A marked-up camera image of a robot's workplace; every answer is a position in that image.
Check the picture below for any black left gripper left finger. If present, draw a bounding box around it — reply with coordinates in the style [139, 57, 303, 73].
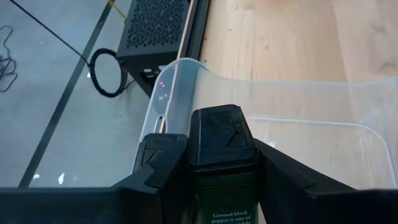
[0, 133, 190, 224]

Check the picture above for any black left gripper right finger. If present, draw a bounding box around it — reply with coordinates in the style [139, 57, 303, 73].
[255, 138, 398, 224]

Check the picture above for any dark green black pepper tin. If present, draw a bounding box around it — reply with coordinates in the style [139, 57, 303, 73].
[187, 104, 261, 224]

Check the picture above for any clear plastic storage bin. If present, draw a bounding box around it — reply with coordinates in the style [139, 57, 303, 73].
[132, 57, 398, 191]

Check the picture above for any black perforated computer tower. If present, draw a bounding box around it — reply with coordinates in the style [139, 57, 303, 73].
[115, 0, 191, 97]

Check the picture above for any black hanging cable with loop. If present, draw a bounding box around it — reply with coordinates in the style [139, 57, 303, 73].
[8, 0, 129, 99]

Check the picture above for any yellow hanging cable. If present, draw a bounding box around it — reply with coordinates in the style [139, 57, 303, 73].
[106, 0, 127, 20]

